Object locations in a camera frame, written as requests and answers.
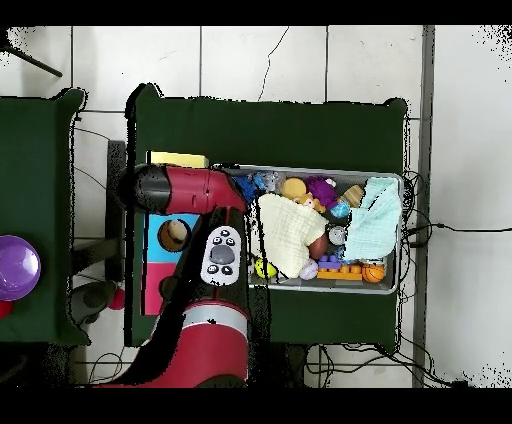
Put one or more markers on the orange building block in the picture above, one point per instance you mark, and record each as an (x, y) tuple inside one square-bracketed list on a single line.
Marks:
[(340, 274)]

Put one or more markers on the shallow clear mesh bin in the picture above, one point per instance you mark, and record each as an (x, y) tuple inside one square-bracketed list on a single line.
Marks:
[(340, 286)]

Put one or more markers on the globe print ball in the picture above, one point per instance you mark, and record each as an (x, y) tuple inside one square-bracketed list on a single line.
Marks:
[(340, 208)]

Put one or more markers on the small brown football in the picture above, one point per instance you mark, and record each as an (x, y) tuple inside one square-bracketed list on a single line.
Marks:
[(318, 247)]

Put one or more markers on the small orange basketball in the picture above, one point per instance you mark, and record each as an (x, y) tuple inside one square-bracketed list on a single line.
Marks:
[(372, 274)]

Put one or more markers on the yellow ball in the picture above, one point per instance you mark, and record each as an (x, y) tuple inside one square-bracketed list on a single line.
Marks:
[(266, 268)]

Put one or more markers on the blue spiky ball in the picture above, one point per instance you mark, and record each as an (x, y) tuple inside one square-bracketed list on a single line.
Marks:
[(244, 188)]

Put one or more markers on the mint waffle cloth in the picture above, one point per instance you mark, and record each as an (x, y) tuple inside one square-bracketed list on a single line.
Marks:
[(374, 228)]

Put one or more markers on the purple plastic bowl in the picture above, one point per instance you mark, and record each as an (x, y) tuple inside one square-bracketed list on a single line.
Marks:
[(18, 268)]

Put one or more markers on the cream waffle cloth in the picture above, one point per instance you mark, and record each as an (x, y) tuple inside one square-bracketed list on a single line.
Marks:
[(290, 236)]

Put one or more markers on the purple plush toy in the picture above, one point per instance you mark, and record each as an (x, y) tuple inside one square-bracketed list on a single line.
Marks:
[(320, 190)]

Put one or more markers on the wooden box with three holes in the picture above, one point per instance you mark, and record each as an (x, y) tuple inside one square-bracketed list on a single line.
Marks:
[(154, 244)]

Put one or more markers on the tan plush monkey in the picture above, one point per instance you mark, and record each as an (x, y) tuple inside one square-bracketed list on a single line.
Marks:
[(292, 188)]

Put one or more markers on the dark green side tablecloth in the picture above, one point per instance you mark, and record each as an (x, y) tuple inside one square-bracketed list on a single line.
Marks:
[(32, 180)]

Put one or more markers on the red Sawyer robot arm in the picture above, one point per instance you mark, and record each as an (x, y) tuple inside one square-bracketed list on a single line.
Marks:
[(216, 352)]

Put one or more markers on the thin black rod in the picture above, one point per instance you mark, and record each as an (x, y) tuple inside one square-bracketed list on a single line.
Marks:
[(32, 60)]

